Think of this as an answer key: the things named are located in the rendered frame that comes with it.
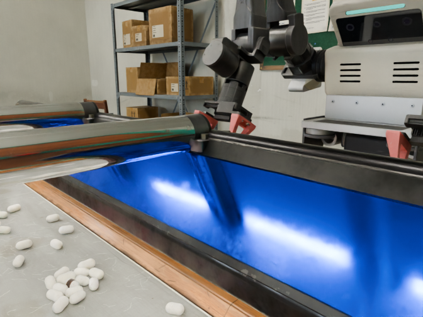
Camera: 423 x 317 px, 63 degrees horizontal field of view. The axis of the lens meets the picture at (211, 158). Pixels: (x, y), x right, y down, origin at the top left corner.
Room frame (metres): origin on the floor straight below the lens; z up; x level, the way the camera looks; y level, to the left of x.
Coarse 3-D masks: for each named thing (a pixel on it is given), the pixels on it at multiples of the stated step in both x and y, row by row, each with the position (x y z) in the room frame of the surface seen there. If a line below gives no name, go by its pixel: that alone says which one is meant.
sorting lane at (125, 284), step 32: (0, 192) 1.17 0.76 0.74; (32, 192) 1.17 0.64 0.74; (32, 224) 0.90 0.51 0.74; (64, 224) 0.90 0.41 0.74; (0, 256) 0.72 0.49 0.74; (32, 256) 0.72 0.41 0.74; (64, 256) 0.72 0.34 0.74; (96, 256) 0.72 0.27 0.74; (0, 288) 0.60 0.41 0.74; (32, 288) 0.60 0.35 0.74; (128, 288) 0.60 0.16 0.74; (160, 288) 0.60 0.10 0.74
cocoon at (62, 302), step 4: (64, 296) 0.54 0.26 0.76; (60, 300) 0.53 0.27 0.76; (64, 300) 0.54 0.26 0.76; (68, 300) 0.54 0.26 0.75; (56, 304) 0.52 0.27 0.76; (60, 304) 0.52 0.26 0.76; (64, 304) 0.53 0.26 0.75; (52, 308) 0.52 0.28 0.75; (56, 308) 0.52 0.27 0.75; (60, 308) 0.52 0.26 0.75; (56, 312) 0.52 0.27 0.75
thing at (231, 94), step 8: (224, 88) 0.78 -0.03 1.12; (232, 88) 0.77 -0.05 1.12; (240, 88) 0.78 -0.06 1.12; (224, 96) 0.77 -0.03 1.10; (232, 96) 0.77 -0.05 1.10; (240, 96) 0.77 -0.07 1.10; (208, 104) 0.79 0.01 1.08; (216, 104) 0.78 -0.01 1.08; (240, 104) 0.78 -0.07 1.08; (240, 112) 0.77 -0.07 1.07; (248, 112) 0.76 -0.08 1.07
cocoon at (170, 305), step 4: (168, 304) 0.52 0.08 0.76; (172, 304) 0.52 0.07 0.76; (176, 304) 0.52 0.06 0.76; (180, 304) 0.52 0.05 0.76; (168, 308) 0.52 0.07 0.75; (172, 308) 0.52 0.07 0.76; (176, 308) 0.52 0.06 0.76; (180, 308) 0.52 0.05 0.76; (168, 312) 0.52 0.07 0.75; (172, 312) 0.51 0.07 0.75; (176, 312) 0.51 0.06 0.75; (180, 312) 0.51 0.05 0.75
